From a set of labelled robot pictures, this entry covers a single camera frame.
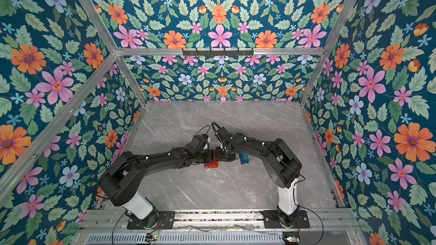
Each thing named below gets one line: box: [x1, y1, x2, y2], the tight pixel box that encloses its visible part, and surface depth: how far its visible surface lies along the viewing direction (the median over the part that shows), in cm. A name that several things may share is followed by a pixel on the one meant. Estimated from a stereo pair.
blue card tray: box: [240, 153, 251, 165], surface depth 92 cm
